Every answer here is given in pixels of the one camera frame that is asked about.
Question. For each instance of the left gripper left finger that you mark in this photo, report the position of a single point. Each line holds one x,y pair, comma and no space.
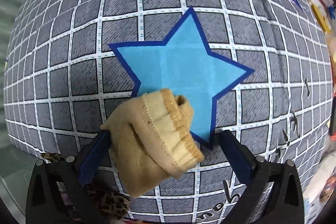
91,155

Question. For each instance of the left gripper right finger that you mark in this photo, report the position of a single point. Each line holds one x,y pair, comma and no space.
239,156

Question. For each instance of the leopard print scarf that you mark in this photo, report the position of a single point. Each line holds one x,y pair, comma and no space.
112,205

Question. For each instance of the beige sock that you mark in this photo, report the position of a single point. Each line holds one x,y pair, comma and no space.
151,140

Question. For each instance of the grey checked star mat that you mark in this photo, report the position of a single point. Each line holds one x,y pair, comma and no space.
259,68

